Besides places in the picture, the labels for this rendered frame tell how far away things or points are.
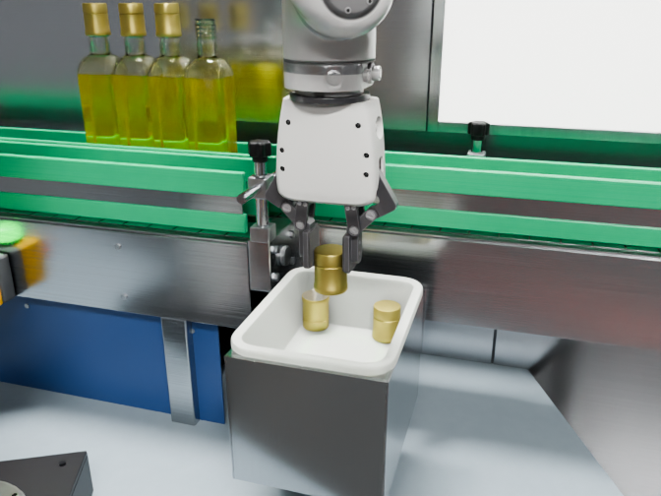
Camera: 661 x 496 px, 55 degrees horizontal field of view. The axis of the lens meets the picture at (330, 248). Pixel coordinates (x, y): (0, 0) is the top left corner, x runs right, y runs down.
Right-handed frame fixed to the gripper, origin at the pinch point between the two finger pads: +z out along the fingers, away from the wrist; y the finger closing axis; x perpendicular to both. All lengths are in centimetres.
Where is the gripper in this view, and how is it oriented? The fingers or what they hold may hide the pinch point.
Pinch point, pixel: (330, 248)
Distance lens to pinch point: 65.1
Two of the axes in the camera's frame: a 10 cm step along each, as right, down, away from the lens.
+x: -3.0, 3.5, -8.9
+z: 0.1, 9.3, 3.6
